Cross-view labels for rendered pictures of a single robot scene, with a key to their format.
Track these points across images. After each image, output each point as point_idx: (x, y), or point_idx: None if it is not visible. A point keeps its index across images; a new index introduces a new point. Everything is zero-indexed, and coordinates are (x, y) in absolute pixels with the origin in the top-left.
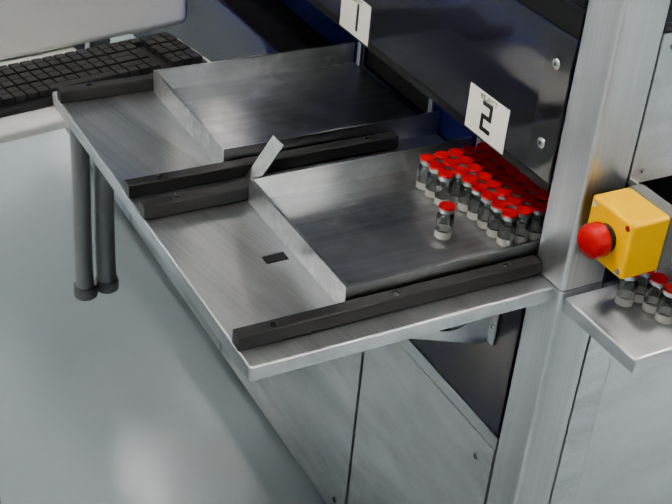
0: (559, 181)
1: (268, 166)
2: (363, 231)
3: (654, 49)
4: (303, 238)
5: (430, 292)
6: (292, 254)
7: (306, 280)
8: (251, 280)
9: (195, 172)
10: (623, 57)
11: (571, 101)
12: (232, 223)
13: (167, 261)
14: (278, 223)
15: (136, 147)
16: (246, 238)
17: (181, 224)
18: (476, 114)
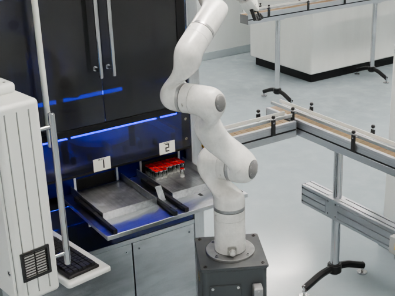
0: (194, 142)
1: (163, 192)
2: (183, 185)
3: None
4: (201, 184)
5: None
6: (197, 192)
7: (209, 190)
8: (212, 196)
9: (166, 203)
10: None
11: (192, 123)
12: (185, 201)
13: (204, 209)
14: (189, 191)
15: (144, 218)
16: (192, 198)
17: (188, 207)
18: (163, 149)
